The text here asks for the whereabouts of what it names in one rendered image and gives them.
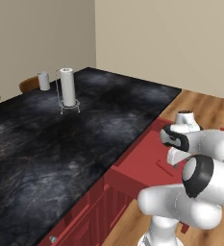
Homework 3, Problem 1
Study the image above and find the white paper towel roll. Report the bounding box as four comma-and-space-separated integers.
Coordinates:
59, 66, 77, 108

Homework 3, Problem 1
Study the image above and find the red cabinet door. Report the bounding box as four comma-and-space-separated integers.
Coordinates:
54, 184, 112, 246
101, 184, 135, 236

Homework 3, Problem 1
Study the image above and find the red open drawer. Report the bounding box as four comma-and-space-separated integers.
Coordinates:
112, 116, 224, 190

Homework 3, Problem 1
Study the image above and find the wire paper towel holder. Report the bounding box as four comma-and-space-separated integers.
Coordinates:
55, 64, 82, 115

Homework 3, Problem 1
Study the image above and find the glass cup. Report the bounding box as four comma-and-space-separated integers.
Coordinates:
37, 70, 52, 92

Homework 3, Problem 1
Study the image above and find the red drawer handle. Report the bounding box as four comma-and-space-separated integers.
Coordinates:
180, 222, 190, 235

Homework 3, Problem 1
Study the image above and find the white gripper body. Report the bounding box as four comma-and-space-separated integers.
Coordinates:
166, 148, 194, 169

